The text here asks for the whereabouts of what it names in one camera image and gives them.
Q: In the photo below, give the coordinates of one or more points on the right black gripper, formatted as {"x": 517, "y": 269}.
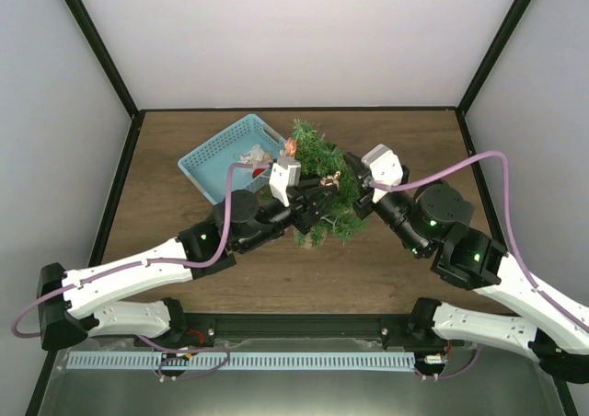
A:
{"x": 366, "y": 184}

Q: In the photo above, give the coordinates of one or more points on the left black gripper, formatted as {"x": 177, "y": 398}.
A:
{"x": 305, "y": 207}

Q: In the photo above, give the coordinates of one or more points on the small green christmas tree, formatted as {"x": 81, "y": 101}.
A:
{"x": 323, "y": 161}

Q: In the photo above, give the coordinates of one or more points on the gingerbread figure ornament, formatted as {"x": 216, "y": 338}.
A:
{"x": 290, "y": 148}

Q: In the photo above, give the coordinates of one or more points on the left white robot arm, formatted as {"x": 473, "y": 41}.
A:
{"x": 94, "y": 302}

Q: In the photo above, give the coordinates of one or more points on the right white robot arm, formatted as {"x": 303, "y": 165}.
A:
{"x": 432, "y": 220}

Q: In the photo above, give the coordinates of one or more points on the red ball ornament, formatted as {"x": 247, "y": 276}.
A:
{"x": 258, "y": 173}

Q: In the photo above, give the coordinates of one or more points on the blue plastic basket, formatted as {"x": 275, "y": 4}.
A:
{"x": 207, "y": 165}

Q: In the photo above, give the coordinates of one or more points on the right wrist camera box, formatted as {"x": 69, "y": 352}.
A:
{"x": 384, "y": 168}

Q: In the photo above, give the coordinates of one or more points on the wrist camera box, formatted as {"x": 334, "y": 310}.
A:
{"x": 384, "y": 168}
{"x": 285, "y": 173}

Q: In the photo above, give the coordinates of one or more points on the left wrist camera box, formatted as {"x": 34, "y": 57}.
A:
{"x": 285, "y": 173}

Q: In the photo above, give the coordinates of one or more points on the black aluminium front rail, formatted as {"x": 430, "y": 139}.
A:
{"x": 393, "y": 329}

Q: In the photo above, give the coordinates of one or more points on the black frame post right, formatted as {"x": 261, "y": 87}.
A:
{"x": 500, "y": 40}

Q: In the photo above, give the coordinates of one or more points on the black frame post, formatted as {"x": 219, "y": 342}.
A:
{"x": 90, "y": 32}
{"x": 500, "y": 40}

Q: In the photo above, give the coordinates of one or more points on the light blue cable duct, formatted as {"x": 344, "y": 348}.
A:
{"x": 246, "y": 361}

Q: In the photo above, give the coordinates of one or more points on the black frame post left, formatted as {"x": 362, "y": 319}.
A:
{"x": 90, "y": 32}

